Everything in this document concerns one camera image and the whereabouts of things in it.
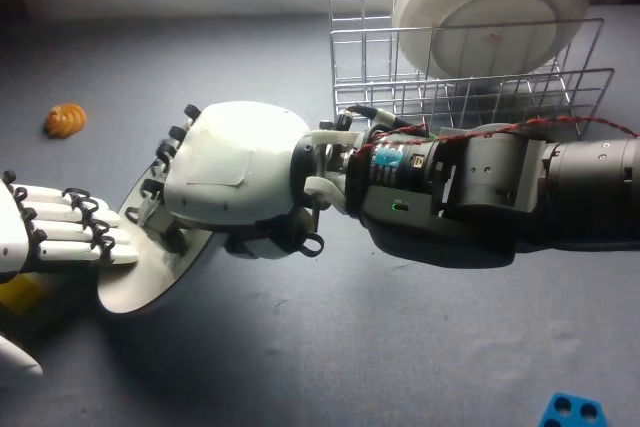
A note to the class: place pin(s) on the blue four-hole block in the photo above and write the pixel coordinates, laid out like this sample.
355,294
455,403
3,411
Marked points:
549,419

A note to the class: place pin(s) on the orange swirl toy cookie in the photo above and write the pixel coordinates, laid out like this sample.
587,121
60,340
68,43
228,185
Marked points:
66,121

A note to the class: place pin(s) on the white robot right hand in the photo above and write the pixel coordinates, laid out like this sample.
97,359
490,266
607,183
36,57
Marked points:
235,162

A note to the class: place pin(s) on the white plate with dark rim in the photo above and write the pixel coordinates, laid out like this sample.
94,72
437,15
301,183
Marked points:
145,287
500,12

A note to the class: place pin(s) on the grey table cloth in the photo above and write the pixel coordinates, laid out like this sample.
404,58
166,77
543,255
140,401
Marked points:
400,347

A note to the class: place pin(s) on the yellow block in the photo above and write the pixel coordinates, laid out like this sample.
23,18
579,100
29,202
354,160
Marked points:
20,294

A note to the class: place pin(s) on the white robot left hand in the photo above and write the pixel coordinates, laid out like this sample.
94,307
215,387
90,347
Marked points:
55,227

